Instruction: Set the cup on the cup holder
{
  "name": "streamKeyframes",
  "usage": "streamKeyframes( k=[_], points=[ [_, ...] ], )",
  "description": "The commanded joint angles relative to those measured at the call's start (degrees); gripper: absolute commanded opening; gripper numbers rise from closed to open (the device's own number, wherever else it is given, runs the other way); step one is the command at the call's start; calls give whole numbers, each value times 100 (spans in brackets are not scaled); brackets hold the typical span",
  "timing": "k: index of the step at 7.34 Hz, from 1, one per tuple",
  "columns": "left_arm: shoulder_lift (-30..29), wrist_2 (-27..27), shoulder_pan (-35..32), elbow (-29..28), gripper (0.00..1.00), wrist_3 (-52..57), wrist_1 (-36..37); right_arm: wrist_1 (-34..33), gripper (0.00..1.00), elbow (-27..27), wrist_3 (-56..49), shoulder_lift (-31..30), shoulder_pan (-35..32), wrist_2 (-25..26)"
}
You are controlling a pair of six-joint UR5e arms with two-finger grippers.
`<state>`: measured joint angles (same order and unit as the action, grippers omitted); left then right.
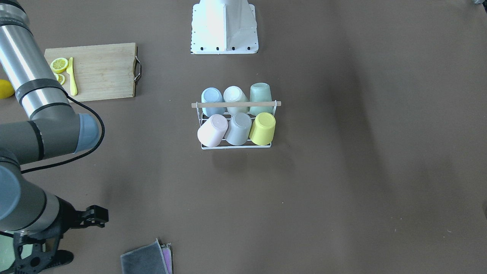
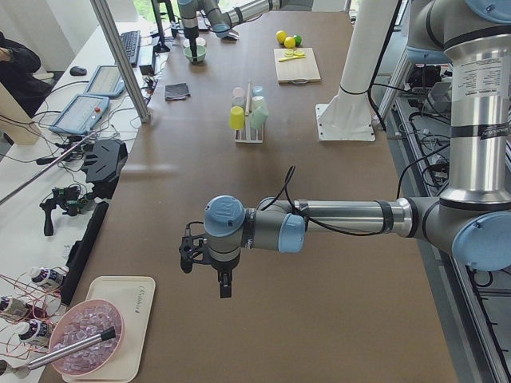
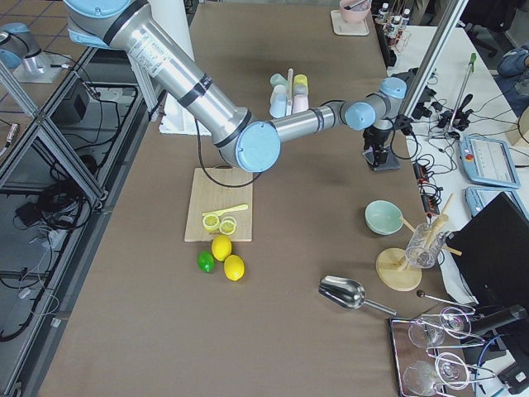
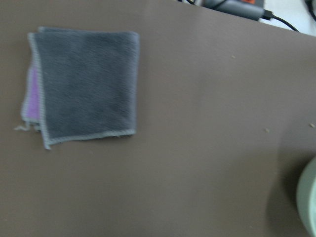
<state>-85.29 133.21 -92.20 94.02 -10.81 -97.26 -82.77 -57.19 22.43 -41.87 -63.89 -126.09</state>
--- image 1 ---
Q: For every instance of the grey plastic cup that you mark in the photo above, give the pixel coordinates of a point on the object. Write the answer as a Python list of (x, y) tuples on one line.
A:
[(239, 129)]

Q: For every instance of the yellow plastic knife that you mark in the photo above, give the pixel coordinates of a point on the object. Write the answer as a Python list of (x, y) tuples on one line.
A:
[(70, 71)]

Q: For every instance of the whole yellow lemon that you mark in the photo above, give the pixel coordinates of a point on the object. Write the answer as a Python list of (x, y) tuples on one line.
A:
[(6, 89)]

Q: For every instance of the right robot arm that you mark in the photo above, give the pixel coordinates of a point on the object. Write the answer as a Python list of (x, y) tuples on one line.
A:
[(35, 219)]

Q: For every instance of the grey folded cloth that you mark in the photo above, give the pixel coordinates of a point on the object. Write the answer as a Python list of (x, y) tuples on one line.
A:
[(155, 258)]

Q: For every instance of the light green bowl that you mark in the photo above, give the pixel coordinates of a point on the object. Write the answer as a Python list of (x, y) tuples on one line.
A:
[(7, 252)]

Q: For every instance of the white wire cup rack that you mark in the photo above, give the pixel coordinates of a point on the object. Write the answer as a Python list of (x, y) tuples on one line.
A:
[(224, 144)]

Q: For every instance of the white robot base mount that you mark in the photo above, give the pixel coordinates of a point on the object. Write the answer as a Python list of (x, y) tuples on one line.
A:
[(224, 27)]

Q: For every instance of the pink plastic cup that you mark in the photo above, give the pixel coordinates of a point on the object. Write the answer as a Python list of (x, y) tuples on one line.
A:
[(211, 133)]

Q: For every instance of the lemon slice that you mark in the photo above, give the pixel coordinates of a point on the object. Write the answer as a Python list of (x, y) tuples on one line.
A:
[(59, 65), (60, 78)]

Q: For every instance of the light blue plastic cup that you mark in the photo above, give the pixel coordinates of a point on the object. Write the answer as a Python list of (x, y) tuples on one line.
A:
[(212, 95)]

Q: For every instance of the cream white plastic cup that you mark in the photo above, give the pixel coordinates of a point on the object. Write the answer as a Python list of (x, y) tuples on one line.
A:
[(234, 94)]

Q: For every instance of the mint green plastic cup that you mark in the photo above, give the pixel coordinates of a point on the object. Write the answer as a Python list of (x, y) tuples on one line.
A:
[(260, 92)]

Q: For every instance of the yellow plastic cup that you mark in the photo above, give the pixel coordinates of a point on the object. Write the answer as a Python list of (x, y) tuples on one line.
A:
[(263, 129)]

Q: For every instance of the wooden cutting board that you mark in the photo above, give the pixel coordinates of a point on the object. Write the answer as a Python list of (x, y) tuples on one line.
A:
[(102, 72)]

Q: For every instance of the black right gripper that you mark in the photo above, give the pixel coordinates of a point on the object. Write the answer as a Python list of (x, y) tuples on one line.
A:
[(67, 215)]

